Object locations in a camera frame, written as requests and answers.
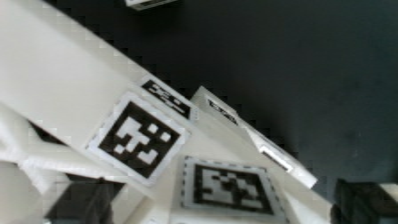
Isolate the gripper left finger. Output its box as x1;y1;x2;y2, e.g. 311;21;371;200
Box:
44;174;124;224

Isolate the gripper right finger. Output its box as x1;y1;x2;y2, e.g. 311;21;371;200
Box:
330;179;398;224

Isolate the white tagged cube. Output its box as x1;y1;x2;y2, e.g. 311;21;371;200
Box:
168;156;291;224
124;0;176;11

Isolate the white chair back frame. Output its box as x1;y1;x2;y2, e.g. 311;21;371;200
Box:
0;0;323;224

